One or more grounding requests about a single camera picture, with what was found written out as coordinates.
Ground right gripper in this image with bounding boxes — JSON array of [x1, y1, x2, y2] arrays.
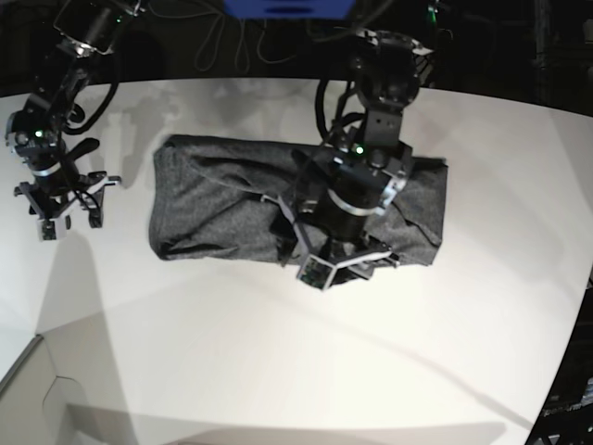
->
[[13, 138, 121, 228]]

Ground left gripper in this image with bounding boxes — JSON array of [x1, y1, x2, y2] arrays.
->
[[260, 192, 399, 281]]

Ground grey t-shirt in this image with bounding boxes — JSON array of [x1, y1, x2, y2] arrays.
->
[[148, 134, 448, 266]]

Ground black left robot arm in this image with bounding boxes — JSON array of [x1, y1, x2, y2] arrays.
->
[[148, 32, 448, 290]]

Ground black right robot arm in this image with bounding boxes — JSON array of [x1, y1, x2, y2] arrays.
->
[[6, 1, 145, 241]]

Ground blue box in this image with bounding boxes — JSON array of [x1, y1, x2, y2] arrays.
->
[[223, 0, 355, 19]]

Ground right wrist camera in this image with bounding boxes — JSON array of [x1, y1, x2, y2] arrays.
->
[[37, 216, 71, 241]]

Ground grey looped cables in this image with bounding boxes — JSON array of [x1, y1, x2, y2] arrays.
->
[[194, 11, 297, 73]]

